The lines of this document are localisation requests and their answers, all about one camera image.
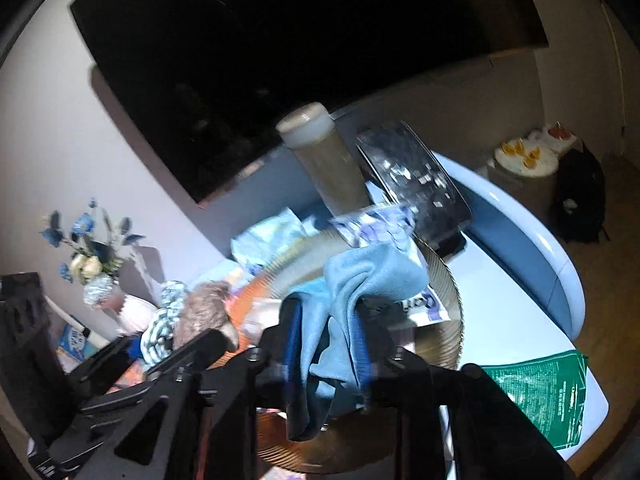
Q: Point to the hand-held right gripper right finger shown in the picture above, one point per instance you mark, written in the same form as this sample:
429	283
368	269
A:
364	350

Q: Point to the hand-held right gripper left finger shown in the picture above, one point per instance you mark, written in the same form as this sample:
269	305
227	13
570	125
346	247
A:
295	330

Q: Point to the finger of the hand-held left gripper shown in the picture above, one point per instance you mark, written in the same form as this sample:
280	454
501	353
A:
100	365
195	350

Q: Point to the brown furry plush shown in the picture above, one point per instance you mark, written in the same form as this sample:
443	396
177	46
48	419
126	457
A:
205	310

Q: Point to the blue microfiber cloth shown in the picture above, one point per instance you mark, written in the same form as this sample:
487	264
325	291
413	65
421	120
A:
370	275

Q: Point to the ribbed amber glass bowl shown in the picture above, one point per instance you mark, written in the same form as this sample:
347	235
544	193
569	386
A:
440	320

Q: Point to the blue white box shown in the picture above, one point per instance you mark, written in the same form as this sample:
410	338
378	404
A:
75	342

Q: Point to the teal white striped sock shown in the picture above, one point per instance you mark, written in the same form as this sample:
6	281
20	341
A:
160	335

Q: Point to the orange printed cloth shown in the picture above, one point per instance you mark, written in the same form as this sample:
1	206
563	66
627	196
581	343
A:
250	300

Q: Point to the blue artificial flowers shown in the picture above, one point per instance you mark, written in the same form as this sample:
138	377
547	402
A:
90	255

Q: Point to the tall tan bottle white cap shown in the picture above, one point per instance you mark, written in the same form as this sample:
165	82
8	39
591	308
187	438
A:
330	170

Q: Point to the light blue table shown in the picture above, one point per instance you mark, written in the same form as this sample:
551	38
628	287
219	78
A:
525	285

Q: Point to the green plastic packet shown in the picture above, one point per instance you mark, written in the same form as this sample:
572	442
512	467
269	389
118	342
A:
540	395

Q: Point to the round grey side table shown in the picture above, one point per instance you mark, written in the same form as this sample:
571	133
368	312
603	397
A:
520	190

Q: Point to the white plate with orange slices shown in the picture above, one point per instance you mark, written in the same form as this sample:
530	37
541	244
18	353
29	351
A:
525	157

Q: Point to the black backpack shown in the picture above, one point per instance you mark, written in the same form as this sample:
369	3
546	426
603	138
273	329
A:
580	195

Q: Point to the black flat television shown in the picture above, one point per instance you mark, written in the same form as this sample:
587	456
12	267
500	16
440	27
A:
275	45

